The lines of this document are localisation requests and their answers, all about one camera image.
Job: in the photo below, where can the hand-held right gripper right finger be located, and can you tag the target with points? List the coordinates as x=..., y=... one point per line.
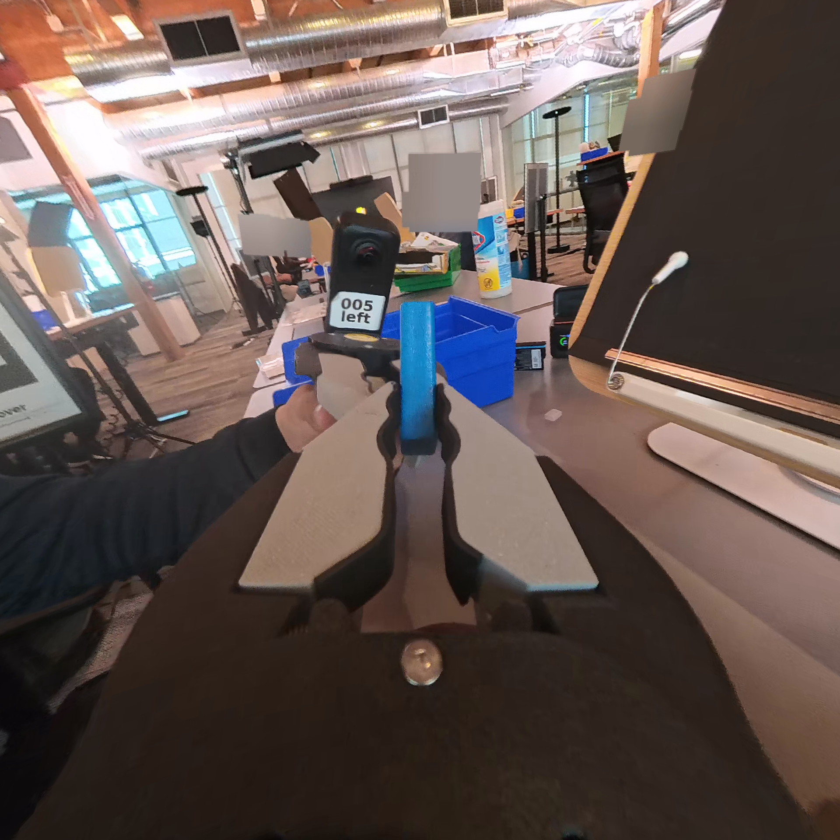
x=518, y=518

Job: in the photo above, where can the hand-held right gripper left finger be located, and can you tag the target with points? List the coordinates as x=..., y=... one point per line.
x=328, y=512

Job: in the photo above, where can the blue wooden block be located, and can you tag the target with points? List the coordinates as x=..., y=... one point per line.
x=418, y=374

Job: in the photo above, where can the person's left forearm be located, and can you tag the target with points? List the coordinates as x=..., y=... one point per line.
x=131, y=512

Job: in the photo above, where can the person's left hand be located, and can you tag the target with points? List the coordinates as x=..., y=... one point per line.
x=302, y=420

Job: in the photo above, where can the green plastic bin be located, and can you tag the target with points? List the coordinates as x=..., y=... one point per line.
x=426, y=279

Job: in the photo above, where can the blue plastic tray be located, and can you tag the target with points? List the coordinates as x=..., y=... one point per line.
x=289, y=358

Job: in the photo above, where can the black studio light panel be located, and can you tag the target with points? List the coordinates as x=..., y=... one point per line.
x=275, y=157

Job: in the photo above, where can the disinfecting wipes canister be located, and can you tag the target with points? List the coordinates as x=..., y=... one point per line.
x=493, y=249

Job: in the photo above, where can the blue plastic bin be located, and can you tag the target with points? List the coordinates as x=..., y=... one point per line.
x=479, y=354

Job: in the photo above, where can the black battery pack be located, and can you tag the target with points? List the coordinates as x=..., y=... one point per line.
x=530, y=358

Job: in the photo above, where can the small ceiling air vent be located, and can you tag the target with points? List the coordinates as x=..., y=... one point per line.
x=434, y=116

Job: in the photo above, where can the black charger box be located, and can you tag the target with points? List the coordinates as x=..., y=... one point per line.
x=568, y=321

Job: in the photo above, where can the white stand base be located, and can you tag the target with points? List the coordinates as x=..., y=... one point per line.
x=715, y=459

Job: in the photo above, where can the black tripod stand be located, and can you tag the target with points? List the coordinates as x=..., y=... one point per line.
x=124, y=400

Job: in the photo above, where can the black office chair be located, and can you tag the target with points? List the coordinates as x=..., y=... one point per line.
x=602, y=210

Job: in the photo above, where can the white printed sign board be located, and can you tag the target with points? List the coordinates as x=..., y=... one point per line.
x=33, y=367

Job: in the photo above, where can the black felt display board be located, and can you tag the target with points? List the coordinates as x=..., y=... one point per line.
x=748, y=197

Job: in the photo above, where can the silver ceiling duct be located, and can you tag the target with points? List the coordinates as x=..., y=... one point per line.
x=315, y=39

